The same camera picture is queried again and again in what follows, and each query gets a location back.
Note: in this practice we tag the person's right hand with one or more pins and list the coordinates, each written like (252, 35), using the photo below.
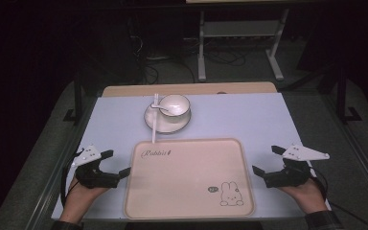
(306, 195)

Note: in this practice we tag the person's left hand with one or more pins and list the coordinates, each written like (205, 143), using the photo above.
(84, 195)

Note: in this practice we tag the white metal stand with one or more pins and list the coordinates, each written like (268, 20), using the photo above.
(239, 28)

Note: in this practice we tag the beige tray with rabbit print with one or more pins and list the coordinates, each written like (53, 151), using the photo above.
(188, 182)

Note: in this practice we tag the white chopstick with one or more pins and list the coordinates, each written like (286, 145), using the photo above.
(154, 124)
(156, 100)

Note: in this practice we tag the black metal stand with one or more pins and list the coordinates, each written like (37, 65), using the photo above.
(343, 96)
(76, 102)

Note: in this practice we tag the white spoon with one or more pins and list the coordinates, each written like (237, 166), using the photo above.
(165, 109)

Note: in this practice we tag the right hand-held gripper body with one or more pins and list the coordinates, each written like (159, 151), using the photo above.
(289, 175)

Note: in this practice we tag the wooden table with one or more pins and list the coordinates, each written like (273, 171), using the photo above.
(188, 88)

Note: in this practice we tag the white bowl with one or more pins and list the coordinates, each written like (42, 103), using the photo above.
(179, 107)

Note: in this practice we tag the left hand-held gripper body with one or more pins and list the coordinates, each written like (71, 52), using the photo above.
(91, 177)

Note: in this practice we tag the white plate with dark rim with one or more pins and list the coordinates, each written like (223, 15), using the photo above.
(166, 127)

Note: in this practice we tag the pale blue table mat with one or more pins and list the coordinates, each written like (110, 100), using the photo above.
(236, 118)

